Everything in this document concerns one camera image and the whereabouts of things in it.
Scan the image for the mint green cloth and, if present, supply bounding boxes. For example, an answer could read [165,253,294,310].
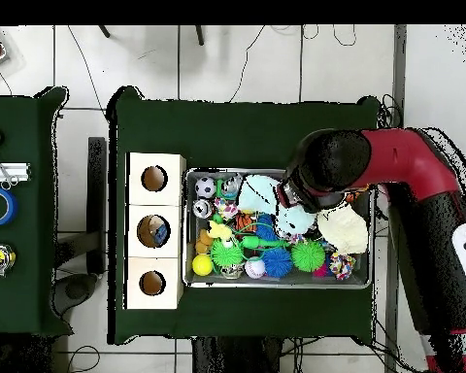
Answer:
[238,173,317,240]

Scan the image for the wooden box with three holes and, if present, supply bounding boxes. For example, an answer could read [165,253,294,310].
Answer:
[124,152,187,311]

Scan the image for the silver robot toy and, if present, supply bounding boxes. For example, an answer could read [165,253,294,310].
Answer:
[216,173,244,199]

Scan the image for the green spiky ball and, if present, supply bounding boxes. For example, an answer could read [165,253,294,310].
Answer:
[290,240,326,273]

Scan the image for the cream yellow cloth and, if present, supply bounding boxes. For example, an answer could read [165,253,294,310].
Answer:
[316,201,369,255]

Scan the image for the blue spiky ball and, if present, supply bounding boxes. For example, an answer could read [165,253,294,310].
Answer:
[261,247,294,279]

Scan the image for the white baseball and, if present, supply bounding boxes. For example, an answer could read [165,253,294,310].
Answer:
[244,256,267,280]

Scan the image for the black and white soccer ball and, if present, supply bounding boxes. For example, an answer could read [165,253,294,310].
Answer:
[194,177,217,200]

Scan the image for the crushed silver can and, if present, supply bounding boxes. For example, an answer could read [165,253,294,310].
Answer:
[190,197,214,220]

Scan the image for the dark green table cloth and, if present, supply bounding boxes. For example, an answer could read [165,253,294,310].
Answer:
[0,85,74,337]
[106,85,382,346]

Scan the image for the yellow ball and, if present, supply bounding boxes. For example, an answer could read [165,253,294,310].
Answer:
[191,254,214,278]

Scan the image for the blue tape roll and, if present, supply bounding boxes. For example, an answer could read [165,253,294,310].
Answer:
[0,186,19,227]

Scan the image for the silver scissors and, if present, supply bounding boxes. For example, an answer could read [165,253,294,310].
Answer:
[0,142,19,190]

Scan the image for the shallow wire mesh bin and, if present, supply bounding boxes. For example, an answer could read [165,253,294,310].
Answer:
[183,167,375,290]

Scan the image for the black cable bundle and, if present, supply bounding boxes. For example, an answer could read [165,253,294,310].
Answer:
[376,92,405,129]

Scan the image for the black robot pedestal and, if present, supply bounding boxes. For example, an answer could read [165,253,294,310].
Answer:
[191,335,284,373]

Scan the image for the aluminium rail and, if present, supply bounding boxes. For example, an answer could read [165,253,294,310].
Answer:
[0,161,32,183]

